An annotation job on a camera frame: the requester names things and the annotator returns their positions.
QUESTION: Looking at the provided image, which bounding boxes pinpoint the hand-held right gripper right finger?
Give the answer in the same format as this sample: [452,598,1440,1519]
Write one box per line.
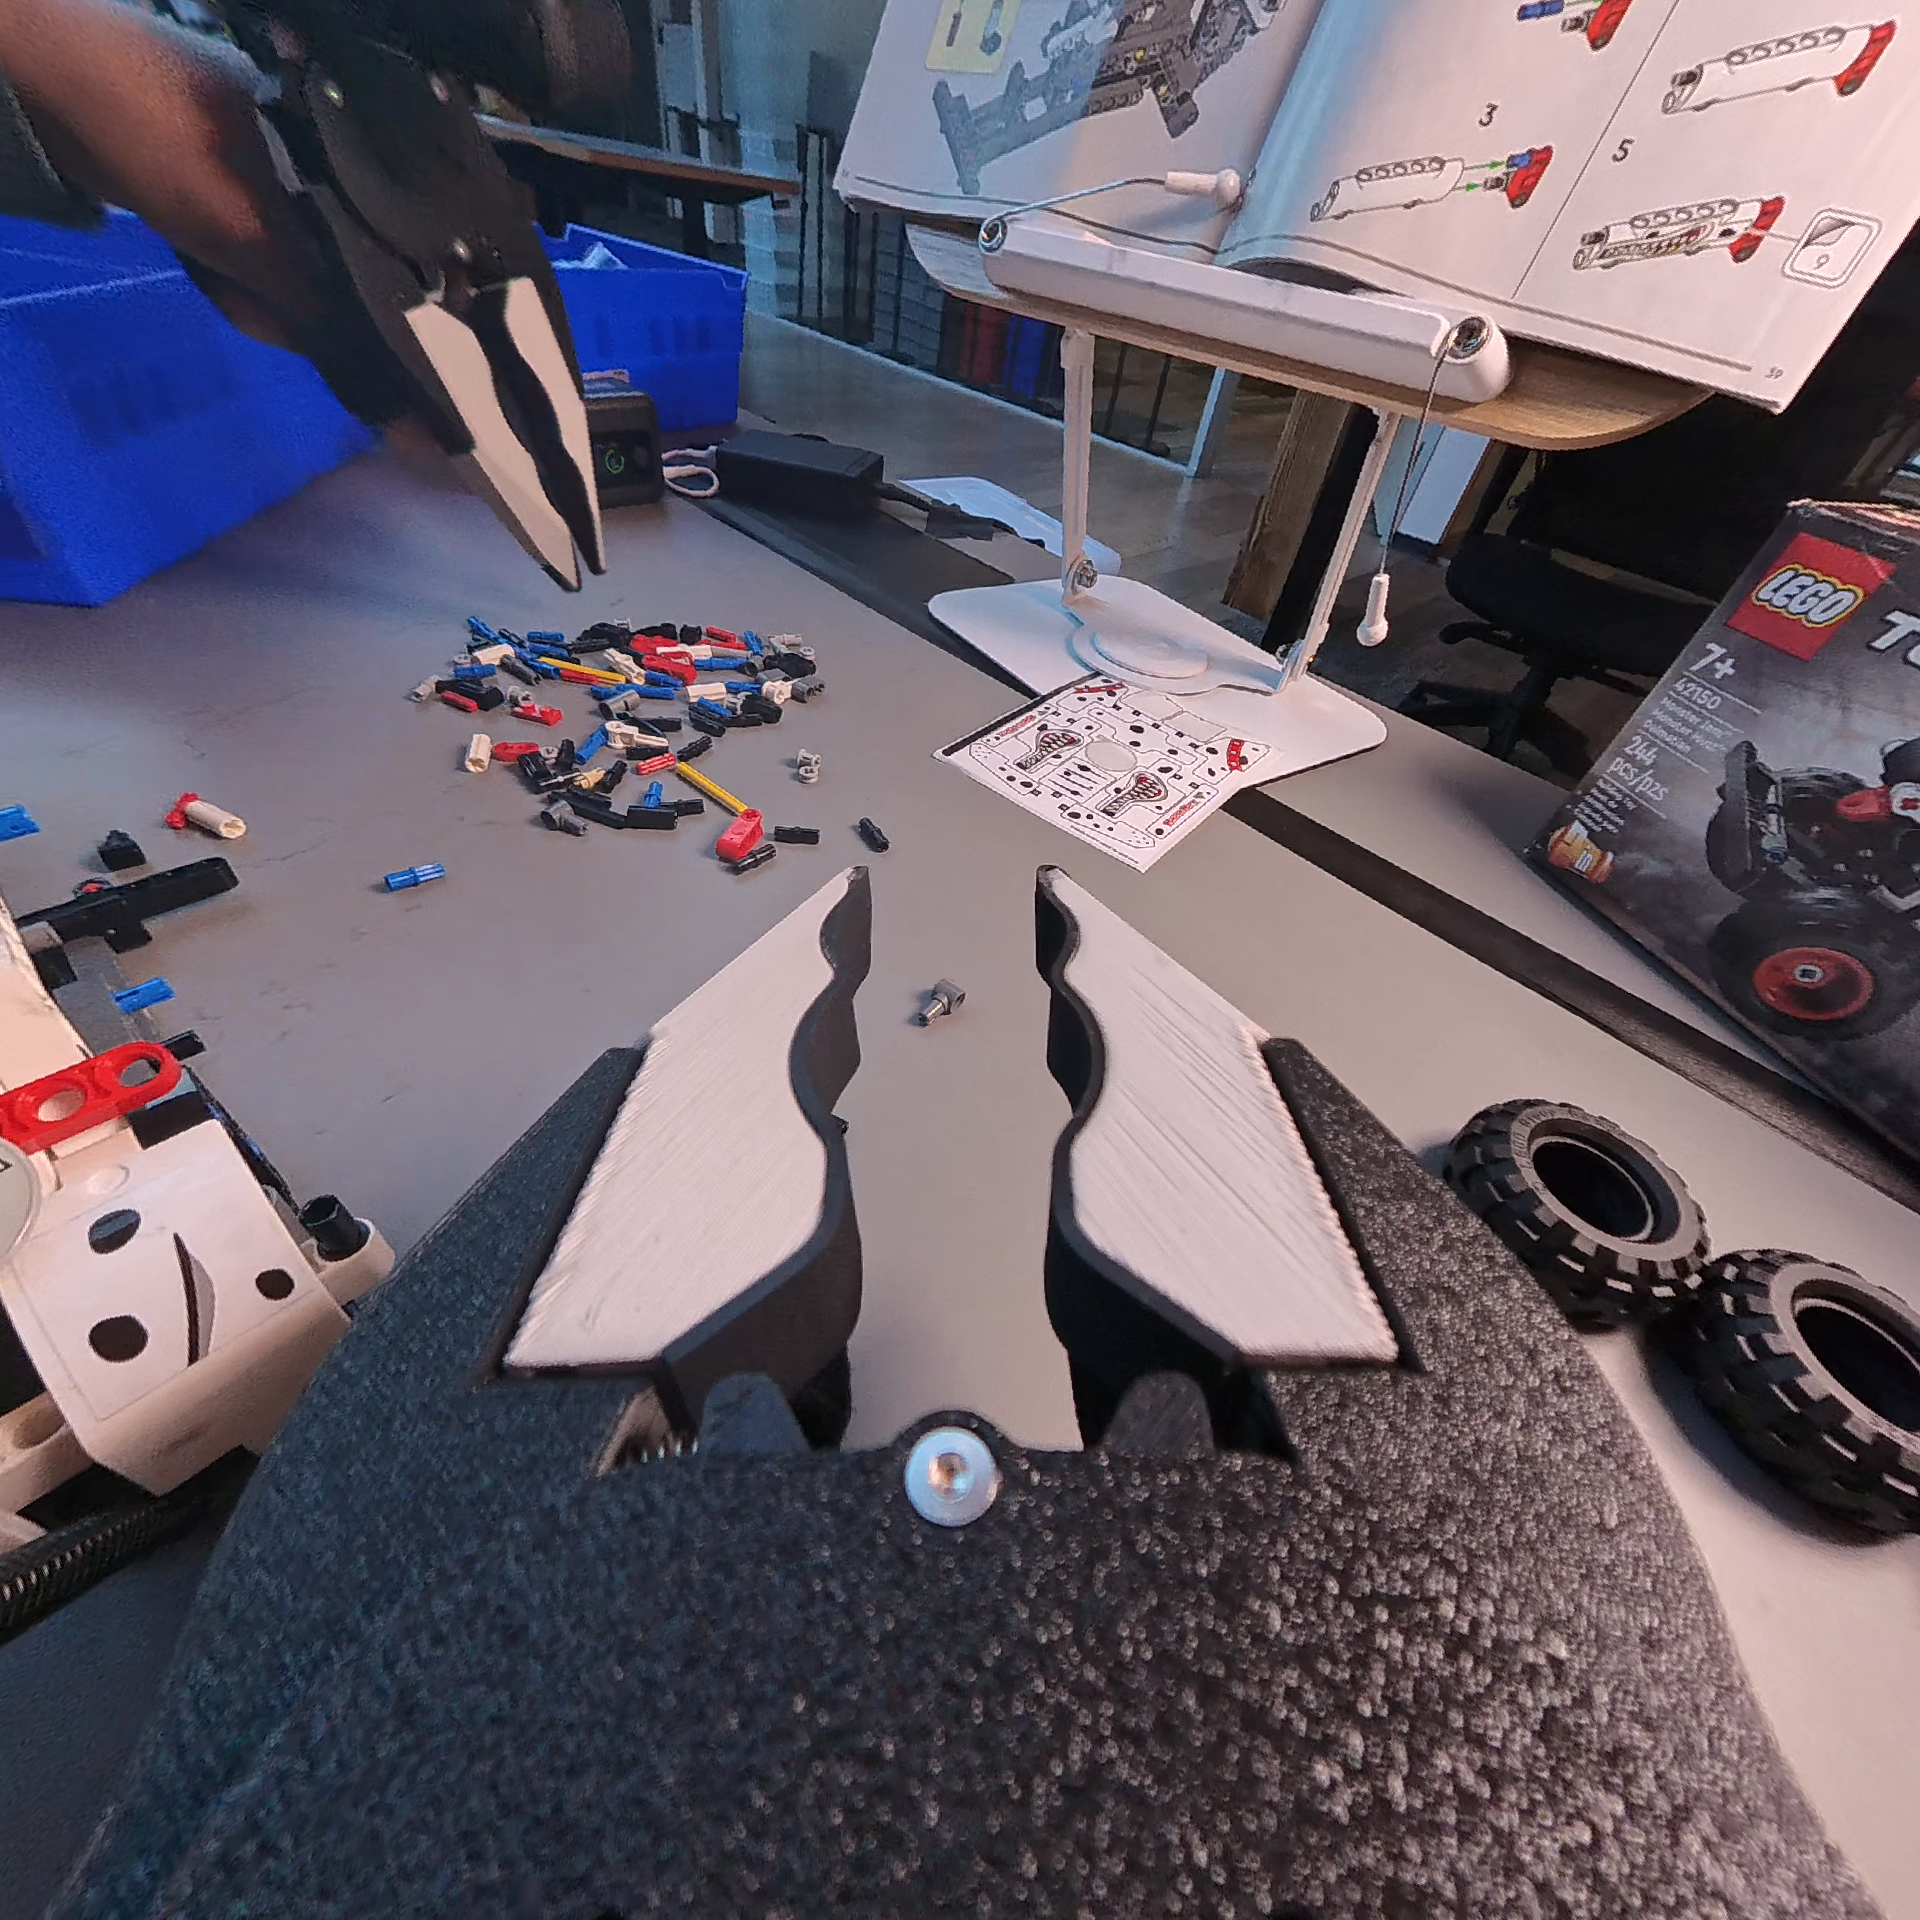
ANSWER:
[1035,865,1420,1452]

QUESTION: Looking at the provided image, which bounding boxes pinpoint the background wooden table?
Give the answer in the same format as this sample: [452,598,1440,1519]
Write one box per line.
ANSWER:
[480,111,804,263]

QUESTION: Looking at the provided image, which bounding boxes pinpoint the pale flat object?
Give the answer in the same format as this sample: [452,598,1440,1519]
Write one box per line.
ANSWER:
[896,476,1076,546]

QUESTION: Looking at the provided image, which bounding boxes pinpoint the pile of small brick parts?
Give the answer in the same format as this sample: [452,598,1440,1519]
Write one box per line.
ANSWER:
[413,611,829,876]

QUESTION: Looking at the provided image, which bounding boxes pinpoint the white printed sticker sheet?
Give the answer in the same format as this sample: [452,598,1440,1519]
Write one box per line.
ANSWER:
[933,673,1275,876]

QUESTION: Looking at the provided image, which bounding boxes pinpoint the black rubber toy tyre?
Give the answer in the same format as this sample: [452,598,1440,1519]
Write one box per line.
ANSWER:
[1673,1248,1920,1531]
[1447,1102,1713,1330]

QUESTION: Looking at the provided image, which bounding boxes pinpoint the small black action camera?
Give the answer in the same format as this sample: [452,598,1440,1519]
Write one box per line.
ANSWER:
[583,392,666,510]

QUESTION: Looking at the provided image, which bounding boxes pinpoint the white book stand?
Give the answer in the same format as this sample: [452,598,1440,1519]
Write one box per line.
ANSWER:
[907,168,1713,782]

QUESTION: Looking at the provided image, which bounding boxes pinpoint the red and blue panels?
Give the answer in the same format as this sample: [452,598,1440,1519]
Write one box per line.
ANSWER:
[945,300,1052,403]

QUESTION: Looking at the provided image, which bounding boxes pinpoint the grey desk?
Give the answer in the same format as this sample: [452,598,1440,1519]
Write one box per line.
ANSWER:
[0,305,1920,1908]

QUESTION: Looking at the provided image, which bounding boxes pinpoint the brick set cardboard box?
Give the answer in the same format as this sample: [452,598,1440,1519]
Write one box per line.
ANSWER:
[1526,497,1920,1163]

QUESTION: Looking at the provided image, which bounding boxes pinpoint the black office chair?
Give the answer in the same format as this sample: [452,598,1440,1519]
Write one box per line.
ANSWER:
[1403,450,1803,782]

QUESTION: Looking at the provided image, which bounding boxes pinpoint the black power adapter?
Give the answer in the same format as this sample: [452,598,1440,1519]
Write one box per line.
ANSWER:
[715,433,888,521]

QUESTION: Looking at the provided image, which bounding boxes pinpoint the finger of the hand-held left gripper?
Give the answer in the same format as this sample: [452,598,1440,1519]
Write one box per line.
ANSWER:
[405,295,583,594]
[499,265,612,579]

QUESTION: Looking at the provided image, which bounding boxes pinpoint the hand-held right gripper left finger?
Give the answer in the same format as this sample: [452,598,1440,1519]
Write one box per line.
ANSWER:
[503,865,877,1374]

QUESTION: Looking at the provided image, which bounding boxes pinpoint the blue plastic bin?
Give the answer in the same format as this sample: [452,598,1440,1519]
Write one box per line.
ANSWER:
[0,209,379,609]
[537,224,751,438]

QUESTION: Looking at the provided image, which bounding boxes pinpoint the white spotted brick truck model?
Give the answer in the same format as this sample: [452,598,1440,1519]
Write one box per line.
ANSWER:
[0,854,400,1644]

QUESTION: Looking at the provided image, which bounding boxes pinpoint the instruction booklet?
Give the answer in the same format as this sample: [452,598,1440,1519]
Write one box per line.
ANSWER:
[833,0,1901,413]

